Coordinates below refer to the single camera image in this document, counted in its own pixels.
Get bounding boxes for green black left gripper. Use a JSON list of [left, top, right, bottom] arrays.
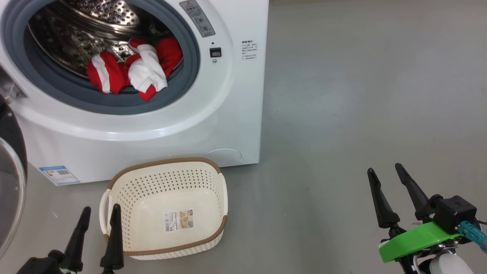
[[17, 204, 125, 274]]

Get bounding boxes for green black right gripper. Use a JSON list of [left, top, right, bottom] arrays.
[[367, 163, 463, 264]]

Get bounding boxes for black round glass washer door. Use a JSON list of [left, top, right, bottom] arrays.
[[0, 95, 28, 259]]

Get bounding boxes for red and white garment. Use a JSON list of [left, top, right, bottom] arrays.
[[87, 37, 183, 102]]

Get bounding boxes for cream perforated laundry basket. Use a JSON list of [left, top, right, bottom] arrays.
[[100, 158, 229, 260]]

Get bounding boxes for printed instruction label sticker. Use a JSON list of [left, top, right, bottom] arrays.
[[164, 210, 194, 233]]

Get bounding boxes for metal door hinge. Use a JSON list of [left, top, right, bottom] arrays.
[[0, 68, 27, 103]]

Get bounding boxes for white front-load washing machine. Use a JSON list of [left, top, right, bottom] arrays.
[[0, 0, 269, 186]]

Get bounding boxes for steel perforated washer drum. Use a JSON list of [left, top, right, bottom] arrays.
[[27, 0, 179, 90]]

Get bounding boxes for blue energy label sticker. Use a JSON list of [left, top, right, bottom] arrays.
[[39, 166, 80, 186]]

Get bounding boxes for round white filter cover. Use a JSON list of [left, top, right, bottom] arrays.
[[204, 149, 242, 168]]

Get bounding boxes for black text notice sticker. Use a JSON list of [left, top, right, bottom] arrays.
[[241, 40, 258, 60]]

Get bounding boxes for grey warning sticker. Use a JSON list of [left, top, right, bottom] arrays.
[[180, 0, 216, 38]]

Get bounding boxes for teal cable connector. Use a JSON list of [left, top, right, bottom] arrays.
[[458, 221, 487, 253]]

